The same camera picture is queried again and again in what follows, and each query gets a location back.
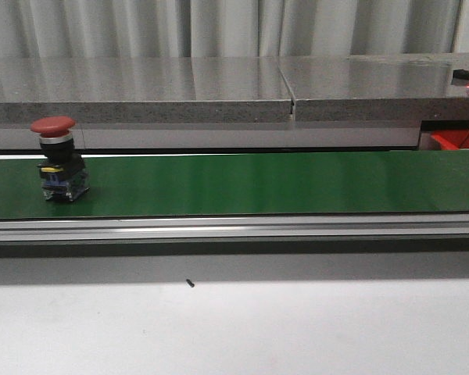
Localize grey stone slab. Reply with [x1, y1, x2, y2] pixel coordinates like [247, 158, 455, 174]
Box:
[278, 53, 469, 122]
[0, 57, 292, 123]

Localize green conveyor belt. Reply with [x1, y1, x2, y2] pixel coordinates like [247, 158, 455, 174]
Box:
[0, 150, 469, 220]

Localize aluminium conveyor side rail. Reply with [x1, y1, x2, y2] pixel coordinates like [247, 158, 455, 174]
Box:
[0, 213, 469, 243]

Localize small electronic sensor module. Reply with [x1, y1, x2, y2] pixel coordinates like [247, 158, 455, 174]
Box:
[451, 69, 469, 90]

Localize white curtain backdrop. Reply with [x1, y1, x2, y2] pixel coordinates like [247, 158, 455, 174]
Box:
[0, 1, 469, 58]

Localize red plastic bin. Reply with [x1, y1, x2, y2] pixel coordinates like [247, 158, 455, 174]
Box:
[431, 130, 469, 150]

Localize grey stone slab right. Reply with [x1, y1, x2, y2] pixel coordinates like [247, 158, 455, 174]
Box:
[278, 53, 469, 122]

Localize grey stone slab left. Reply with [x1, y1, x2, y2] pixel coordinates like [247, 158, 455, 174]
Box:
[0, 57, 292, 123]

